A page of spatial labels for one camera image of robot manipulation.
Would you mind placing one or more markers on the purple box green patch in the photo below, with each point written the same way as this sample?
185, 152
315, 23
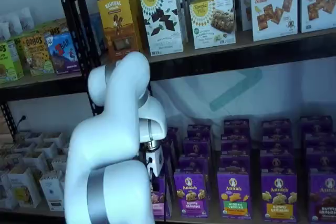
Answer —
236, 127
235, 163
233, 195
235, 144

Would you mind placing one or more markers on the black metal shelving rack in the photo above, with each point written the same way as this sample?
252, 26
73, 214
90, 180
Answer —
236, 64
39, 90

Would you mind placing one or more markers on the purple Neapolitan Bunny Grahams box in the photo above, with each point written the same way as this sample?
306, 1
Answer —
157, 200

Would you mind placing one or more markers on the Z Bar chocolate chip box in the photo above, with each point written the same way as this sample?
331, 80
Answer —
63, 53

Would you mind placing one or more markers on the white organic pantry box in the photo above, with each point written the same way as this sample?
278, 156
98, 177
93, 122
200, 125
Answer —
53, 142
52, 192
34, 161
23, 187
59, 163

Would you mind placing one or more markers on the orange Revival snack box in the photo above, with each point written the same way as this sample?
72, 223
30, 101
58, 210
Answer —
118, 24
141, 11

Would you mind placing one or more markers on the blue pretzel crackers box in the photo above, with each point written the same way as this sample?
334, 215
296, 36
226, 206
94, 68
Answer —
319, 1

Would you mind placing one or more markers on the Simple Mills soft bar box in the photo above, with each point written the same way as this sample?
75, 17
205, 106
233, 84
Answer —
212, 22

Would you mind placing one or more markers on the white pouch bag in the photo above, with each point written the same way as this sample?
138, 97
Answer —
14, 24
26, 19
4, 32

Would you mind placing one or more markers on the white plastic backdrop sheet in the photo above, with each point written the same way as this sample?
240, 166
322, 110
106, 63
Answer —
288, 90

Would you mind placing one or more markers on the green Bobo's box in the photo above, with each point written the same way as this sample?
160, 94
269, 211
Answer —
9, 64

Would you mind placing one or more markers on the yellow Bobo's box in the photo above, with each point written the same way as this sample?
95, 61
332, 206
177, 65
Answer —
36, 56
56, 28

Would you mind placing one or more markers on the wooden shelf board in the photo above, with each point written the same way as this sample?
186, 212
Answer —
39, 78
244, 44
212, 220
31, 212

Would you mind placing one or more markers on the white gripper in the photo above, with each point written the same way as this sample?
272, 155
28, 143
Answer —
157, 161

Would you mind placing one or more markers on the purple box yellow patch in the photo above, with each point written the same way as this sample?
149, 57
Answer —
277, 144
279, 197
277, 163
275, 127

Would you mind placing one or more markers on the purple box violet patch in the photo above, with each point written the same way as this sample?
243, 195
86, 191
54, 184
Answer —
197, 146
194, 165
199, 130
191, 195

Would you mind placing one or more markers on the purple box brown patch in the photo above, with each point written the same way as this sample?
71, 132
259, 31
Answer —
316, 124
323, 197
320, 142
321, 161

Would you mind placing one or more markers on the orange pretzel crackers box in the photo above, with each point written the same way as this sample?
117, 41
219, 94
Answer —
274, 6
244, 3

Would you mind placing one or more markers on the black power plug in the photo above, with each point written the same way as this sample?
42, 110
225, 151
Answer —
23, 119

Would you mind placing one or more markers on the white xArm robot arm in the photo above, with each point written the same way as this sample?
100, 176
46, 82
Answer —
110, 129

